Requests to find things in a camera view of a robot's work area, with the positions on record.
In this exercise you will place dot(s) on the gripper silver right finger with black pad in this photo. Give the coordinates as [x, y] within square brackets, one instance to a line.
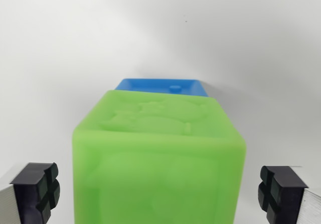
[288, 196]

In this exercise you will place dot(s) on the blue embossed soft cube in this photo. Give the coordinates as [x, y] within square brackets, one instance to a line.
[150, 85]

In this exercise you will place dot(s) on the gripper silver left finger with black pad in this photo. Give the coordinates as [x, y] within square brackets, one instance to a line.
[27, 196]

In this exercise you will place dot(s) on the green embossed soft cube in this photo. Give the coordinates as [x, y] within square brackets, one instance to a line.
[158, 164]

